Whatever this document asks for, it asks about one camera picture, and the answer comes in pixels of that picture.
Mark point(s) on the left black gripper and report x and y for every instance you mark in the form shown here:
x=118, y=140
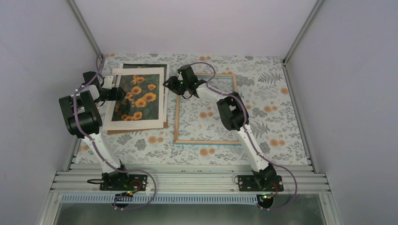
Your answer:
x=117, y=96

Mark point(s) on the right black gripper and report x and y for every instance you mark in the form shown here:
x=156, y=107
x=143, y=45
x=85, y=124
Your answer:
x=172, y=81

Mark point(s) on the sunflower photo print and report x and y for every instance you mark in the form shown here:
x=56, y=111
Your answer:
x=166, y=69

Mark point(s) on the white mat sunflower photo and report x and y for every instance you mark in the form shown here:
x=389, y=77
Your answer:
x=142, y=107

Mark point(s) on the teal and wood picture frame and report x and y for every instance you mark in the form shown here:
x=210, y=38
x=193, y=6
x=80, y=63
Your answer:
x=198, y=122

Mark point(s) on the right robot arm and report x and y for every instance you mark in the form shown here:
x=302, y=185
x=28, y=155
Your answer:
x=234, y=117

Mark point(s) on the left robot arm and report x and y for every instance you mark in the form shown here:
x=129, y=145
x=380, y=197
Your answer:
x=82, y=119

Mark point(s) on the brown backing board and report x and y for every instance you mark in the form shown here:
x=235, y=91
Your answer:
x=114, y=132

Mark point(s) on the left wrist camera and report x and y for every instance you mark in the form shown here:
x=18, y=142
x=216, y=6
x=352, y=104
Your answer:
x=108, y=82

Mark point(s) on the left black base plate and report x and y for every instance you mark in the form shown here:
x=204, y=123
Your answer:
x=136, y=183

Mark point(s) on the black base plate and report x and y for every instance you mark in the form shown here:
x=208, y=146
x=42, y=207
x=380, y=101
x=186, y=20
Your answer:
x=248, y=183
x=136, y=183

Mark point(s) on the aluminium rail base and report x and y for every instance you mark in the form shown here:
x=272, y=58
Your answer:
x=193, y=179

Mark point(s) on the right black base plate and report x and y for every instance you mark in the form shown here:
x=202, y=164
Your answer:
x=248, y=183

